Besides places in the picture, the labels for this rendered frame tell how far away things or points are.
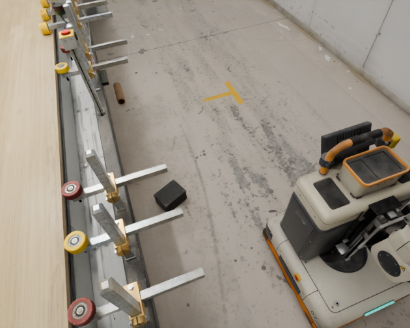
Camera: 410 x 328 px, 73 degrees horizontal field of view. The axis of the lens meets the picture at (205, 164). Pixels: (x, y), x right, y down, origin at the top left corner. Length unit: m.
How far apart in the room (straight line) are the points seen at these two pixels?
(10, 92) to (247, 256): 1.79
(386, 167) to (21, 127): 1.75
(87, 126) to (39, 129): 0.42
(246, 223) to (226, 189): 0.33
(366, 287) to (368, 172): 0.71
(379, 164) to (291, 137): 1.36
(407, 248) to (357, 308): 0.60
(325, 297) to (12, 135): 1.81
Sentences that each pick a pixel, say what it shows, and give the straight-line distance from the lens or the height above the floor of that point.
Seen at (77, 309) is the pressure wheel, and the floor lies 0.90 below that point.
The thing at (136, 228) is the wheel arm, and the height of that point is 0.86.
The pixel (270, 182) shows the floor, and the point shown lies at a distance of 2.29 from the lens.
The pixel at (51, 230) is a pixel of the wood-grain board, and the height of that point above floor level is 0.90.
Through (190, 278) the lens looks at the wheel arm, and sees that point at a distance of 1.09.
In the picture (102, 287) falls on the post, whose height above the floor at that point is 1.14.
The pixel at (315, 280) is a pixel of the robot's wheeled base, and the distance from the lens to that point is 1.72.
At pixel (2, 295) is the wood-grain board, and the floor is 0.90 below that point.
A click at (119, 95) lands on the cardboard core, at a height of 0.08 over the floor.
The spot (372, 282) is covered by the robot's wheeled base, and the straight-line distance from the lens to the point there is 1.83.
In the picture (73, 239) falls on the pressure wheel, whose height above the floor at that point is 0.91.
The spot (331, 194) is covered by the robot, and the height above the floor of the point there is 0.81.
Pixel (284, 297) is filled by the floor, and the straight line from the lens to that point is 1.95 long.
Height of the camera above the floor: 1.87
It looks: 52 degrees down
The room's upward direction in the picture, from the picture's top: 4 degrees counter-clockwise
